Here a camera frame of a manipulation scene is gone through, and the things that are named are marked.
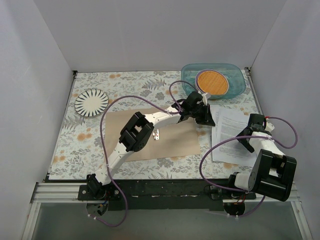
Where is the orange woven round plate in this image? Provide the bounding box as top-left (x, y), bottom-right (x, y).
top-left (195, 69), bottom-right (229, 96)

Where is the purple cable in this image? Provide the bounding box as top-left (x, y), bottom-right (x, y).
top-left (87, 80), bottom-right (201, 228)
top-left (198, 115), bottom-right (299, 218)

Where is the metal folder clip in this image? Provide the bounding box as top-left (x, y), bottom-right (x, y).
top-left (152, 129), bottom-right (160, 141)

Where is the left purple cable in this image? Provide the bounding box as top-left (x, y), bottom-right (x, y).
top-left (87, 80), bottom-right (201, 228)

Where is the blue striped white plate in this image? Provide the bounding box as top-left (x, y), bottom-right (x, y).
top-left (74, 88), bottom-right (109, 118)

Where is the teal plastic container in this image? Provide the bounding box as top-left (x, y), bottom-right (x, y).
top-left (181, 63), bottom-right (246, 100)

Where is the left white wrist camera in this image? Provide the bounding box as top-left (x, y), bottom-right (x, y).
top-left (201, 92), bottom-right (211, 105)

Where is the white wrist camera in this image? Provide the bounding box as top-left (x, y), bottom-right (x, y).
top-left (201, 92), bottom-right (211, 105)
top-left (264, 121), bottom-right (275, 133)

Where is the brown cardboard folder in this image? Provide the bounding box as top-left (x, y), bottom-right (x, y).
top-left (104, 107), bottom-right (201, 162)

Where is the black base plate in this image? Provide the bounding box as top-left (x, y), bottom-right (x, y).
top-left (60, 177), bottom-right (256, 212)

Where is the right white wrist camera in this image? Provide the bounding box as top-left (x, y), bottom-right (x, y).
top-left (264, 121), bottom-right (275, 133)

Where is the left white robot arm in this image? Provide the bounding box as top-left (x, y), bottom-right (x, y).
top-left (86, 91), bottom-right (216, 200)

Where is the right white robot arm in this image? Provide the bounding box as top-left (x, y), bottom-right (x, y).
top-left (226, 113), bottom-right (297, 202)

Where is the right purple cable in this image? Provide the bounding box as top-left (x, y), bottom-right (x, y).
top-left (198, 115), bottom-right (299, 218)

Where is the aluminium frame rail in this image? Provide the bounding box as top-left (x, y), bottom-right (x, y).
top-left (29, 181), bottom-right (83, 203)

